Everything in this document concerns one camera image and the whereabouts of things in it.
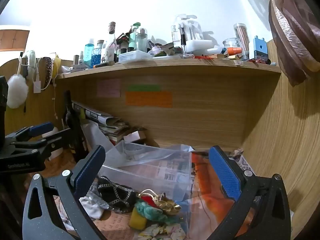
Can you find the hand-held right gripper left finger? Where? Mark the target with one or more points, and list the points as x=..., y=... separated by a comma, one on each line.
x=87, y=172

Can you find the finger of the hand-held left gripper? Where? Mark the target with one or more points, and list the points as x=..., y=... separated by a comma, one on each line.
x=58, y=136
x=41, y=127

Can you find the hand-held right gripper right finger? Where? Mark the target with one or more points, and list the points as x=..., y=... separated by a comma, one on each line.
x=225, y=172

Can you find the clear plastic storage box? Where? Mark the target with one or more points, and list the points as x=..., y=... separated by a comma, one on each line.
x=150, y=165

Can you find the yellow sponge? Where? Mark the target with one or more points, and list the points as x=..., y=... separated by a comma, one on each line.
x=137, y=221

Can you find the green scrunchie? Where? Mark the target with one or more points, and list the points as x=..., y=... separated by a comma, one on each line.
x=150, y=212

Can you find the black slim upright object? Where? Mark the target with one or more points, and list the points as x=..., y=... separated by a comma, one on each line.
x=73, y=125

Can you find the black white patterned cloth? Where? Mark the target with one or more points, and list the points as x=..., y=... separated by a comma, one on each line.
x=241, y=161

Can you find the orange printed cloth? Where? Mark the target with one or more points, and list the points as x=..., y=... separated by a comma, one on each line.
x=207, y=205

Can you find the white fluffy puff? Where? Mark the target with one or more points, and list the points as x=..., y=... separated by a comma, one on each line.
x=17, y=92

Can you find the stack of magazines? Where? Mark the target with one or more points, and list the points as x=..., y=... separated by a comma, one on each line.
x=110, y=127

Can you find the wooden shelf unit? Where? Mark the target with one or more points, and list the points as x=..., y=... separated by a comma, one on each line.
x=205, y=120

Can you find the patterned brown headband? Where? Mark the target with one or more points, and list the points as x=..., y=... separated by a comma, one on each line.
x=47, y=71

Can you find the yellow headband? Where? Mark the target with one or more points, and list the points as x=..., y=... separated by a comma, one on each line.
x=57, y=66

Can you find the gold shiny ornament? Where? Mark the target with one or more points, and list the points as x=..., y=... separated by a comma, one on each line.
x=170, y=205

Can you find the red fabric piece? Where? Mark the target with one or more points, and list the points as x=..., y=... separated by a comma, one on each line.
x=148, y=200

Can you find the white fluffy headband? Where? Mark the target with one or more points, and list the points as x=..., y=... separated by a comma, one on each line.
x=31, y=58

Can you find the pink sticky note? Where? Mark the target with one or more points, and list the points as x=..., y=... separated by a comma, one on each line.
x=108, y=88

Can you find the small white bottle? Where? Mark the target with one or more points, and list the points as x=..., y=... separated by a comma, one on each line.
x=81, y=59

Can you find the floral patterned cloth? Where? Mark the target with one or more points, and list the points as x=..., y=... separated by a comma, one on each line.
x=160, y=232

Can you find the bottle of blue beads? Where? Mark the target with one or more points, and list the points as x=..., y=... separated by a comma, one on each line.
x=96, y=56

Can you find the blue liquid bottle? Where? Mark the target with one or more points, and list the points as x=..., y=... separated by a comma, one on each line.
x=88, y=51

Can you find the orange sticky note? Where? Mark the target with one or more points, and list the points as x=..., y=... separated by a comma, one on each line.
x=148, y=99

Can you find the green sticky note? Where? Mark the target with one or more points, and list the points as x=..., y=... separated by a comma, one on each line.
x=143, y=88

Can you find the clear lidded plastic case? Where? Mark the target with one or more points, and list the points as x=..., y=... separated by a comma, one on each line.
x=135, y=56

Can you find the glass bottle with cork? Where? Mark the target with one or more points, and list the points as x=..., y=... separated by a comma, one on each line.
x=111, y=38

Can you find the orange capped tube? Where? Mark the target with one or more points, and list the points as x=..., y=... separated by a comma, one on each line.
x=233, y=50

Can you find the green pump bottle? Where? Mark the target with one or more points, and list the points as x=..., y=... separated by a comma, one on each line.
x=133, y=38

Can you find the clear bottle silver cap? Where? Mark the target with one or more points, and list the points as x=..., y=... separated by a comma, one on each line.
x=141, y=41

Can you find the blue box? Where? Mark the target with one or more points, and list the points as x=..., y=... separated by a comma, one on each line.
x=260, y=49

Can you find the round glass jar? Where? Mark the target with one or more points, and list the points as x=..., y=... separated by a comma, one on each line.
x=231, y=43

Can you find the white tray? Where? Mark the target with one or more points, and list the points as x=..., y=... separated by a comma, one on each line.
x=200, y=45

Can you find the tall jar of sticks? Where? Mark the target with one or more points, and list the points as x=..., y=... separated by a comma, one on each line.
x=242, y=38

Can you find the brown hanging bag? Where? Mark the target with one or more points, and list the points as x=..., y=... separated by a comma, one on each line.
x=293, y=32

